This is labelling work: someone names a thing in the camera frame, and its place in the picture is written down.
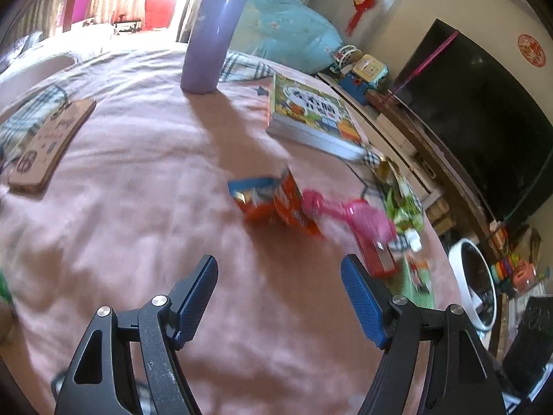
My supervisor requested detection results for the pink plastic toy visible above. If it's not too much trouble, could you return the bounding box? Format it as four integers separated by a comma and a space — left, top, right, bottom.
302, 188, 397, 245

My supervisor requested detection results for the red balcony panel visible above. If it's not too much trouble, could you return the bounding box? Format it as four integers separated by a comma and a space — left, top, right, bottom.
144, 0, 176, 31

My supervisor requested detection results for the light blue quilt bundle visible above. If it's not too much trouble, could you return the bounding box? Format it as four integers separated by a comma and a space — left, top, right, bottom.
225, 0, 346, 75

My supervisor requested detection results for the white-rimmed trash bin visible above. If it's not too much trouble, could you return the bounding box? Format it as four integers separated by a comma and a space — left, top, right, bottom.
448, 238, 498, 333

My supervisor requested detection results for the colourful picture book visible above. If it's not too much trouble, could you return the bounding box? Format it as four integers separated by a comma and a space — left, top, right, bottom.
265, 73, 368, 162

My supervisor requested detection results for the pink blanket with plaid patch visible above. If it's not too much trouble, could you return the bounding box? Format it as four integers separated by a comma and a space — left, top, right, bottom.
0, 47, 461, 415

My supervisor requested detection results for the red round wall sticker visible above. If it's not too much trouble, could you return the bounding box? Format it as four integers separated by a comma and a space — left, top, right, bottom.
517, 34, 546, 67

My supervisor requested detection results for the green drink carton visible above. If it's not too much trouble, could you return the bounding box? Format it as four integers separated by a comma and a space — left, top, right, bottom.
376, 160, 426, 251

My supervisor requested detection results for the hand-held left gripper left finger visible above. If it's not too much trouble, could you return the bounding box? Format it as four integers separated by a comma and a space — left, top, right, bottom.
54, 255, 219, 415

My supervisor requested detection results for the green printed card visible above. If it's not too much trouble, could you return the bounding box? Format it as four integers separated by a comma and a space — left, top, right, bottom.
404, 255, 434, 310

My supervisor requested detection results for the rainbow stacking ring toy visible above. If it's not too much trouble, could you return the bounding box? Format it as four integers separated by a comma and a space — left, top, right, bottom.
491, 254, 519, 288

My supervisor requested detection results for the purple thermos bottle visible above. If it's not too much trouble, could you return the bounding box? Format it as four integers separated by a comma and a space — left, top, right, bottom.
180, 0, 256, 95

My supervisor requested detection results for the wooden printed board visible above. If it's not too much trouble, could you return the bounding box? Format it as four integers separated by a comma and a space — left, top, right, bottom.
8, 97, 96, 194

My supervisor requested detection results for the green drink can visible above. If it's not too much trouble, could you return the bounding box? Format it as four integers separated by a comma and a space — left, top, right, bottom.
0, 268, 13, 305

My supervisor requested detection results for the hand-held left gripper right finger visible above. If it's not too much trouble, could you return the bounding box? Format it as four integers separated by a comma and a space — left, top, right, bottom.
340, 254, 506, 415

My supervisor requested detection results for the small red box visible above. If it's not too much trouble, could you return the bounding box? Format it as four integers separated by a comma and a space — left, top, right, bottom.
358, 237, 397, 278

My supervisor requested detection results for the colourful toy bus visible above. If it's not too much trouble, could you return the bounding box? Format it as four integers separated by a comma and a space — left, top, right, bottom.
339, 54, 390, 107

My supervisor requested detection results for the low television cabinet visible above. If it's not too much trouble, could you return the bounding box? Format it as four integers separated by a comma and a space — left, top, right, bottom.
317, 71, 510, 277

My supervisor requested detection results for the white sofa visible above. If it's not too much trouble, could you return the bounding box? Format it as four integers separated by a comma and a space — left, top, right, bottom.
0, 24, 117, 91

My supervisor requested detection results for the black flat television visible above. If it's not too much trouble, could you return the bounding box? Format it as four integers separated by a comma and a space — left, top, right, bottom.
391, 18, 553, 225

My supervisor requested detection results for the pink stick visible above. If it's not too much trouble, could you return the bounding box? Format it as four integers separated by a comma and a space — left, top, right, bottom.
391, 30, 460, 96

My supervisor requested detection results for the orange and blue snack packet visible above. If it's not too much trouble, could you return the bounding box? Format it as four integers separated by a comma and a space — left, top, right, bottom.
227, 167, 324, 239

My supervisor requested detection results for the magenta balcony panel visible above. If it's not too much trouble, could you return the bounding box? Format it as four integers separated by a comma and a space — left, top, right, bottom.
71, 0, 93, 24

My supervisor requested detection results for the white wire toy basket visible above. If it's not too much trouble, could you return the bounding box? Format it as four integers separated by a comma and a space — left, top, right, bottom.
330, 45, 361, 74

